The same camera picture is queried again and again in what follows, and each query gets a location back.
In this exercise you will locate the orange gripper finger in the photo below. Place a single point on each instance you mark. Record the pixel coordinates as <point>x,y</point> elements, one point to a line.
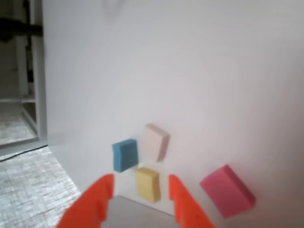
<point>187,206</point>
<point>90,202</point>

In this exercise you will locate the pink foam cuboid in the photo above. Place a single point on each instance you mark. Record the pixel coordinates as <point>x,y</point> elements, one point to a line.
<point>225,192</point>

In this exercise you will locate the beige foam cuboid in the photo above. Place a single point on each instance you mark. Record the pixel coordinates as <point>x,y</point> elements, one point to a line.
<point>153,142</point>

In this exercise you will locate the yellow foam cuboid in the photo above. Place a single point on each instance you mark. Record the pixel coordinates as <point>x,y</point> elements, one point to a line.
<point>147,184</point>

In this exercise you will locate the white shelf frame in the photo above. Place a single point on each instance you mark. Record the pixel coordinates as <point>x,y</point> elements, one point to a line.
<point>39,71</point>

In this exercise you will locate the blue foam cuboid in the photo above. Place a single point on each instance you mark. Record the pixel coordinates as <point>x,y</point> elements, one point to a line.
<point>124,155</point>

